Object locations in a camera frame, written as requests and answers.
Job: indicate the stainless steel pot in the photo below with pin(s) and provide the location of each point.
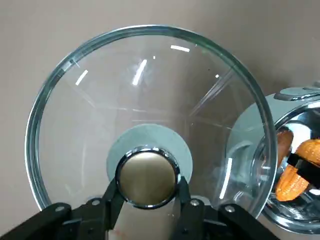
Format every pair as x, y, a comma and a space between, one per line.
312, 117

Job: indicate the orange corn cob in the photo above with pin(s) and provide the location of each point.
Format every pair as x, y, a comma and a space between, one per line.
290, 185

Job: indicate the glass pot lid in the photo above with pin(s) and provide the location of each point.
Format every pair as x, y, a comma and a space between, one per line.
150, 87

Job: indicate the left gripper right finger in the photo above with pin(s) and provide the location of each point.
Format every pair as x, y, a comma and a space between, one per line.
225, 225

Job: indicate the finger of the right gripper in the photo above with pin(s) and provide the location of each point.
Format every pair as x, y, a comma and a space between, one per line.
305, 170

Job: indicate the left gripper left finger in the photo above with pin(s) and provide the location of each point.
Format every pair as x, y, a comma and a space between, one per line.
50, 222

